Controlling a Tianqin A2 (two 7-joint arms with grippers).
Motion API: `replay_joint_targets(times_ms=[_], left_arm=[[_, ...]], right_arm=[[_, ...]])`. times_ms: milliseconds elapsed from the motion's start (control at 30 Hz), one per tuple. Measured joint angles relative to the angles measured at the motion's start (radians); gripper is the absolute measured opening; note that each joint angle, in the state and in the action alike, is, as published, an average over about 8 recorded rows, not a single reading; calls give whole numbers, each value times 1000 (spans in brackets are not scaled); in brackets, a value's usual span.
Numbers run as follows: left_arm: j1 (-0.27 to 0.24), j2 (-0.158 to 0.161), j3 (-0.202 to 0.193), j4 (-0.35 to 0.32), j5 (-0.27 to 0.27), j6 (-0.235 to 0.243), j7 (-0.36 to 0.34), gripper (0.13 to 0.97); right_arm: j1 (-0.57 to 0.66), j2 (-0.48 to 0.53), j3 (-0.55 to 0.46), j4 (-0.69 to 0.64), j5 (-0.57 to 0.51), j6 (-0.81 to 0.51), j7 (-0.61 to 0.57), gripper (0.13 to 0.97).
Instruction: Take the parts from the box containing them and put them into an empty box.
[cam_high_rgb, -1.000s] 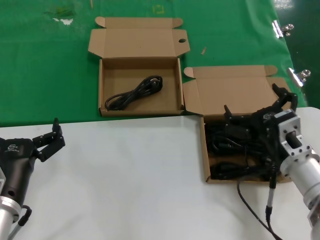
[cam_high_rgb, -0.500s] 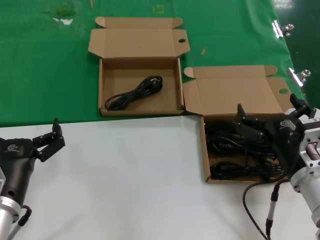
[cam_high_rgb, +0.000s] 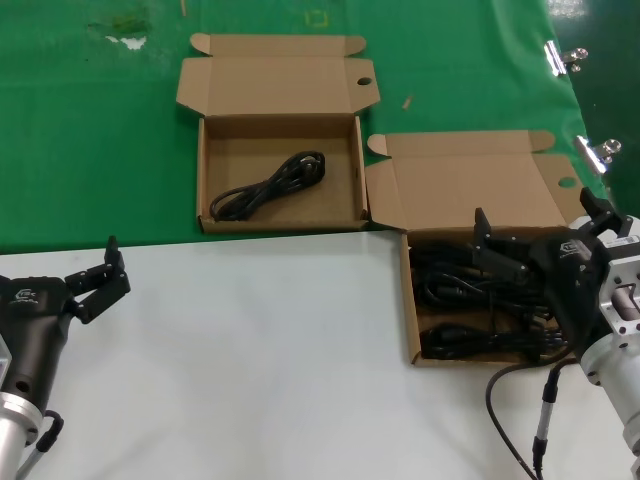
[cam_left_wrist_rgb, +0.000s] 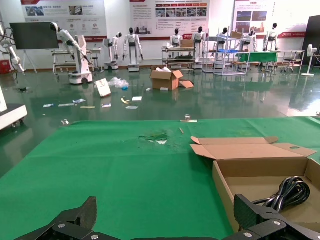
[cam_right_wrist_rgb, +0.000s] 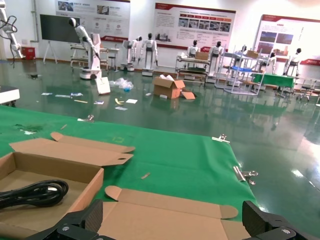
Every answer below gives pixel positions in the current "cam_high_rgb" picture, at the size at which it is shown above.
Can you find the metal binder clip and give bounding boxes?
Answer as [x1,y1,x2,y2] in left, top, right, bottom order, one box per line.
[573,134,624,174]
[543,40,589,77]

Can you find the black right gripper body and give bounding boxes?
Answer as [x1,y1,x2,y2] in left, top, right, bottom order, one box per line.
[528,230,610,360]

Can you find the cable with silver connector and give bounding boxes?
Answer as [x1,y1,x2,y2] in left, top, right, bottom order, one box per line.
[530,367,564,480]

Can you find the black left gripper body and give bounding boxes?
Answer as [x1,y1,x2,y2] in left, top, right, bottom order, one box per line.
[0,273,81,409]

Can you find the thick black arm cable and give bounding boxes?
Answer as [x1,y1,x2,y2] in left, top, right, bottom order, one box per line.
[486,356,577,480]

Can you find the empty brown cardboard box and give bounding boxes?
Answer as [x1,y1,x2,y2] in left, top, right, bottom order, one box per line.
[175,32,381,235]

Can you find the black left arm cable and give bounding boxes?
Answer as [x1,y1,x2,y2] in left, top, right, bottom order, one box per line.
[14,408,66,480]

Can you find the black power cable bundle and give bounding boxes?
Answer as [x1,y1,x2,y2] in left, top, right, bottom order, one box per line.
[208,150,328,222]
[410,241,484,276]
[416,274,557,324]
[419,322,572,362]

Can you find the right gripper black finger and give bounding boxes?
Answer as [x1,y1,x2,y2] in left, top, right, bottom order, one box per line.
[579,186,631,238]
[470,207,533,276]

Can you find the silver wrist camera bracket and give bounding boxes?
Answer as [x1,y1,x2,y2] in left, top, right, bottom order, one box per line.
[572,214,640,336]

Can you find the green table cloth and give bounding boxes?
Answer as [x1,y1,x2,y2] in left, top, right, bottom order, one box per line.
[0,0,621,256]

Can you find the brown cardboard box with cables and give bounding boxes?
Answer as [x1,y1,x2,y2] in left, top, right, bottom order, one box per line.
[364,128,586,370]

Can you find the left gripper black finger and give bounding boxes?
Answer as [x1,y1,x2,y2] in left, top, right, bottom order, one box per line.
[64,234,133,327]

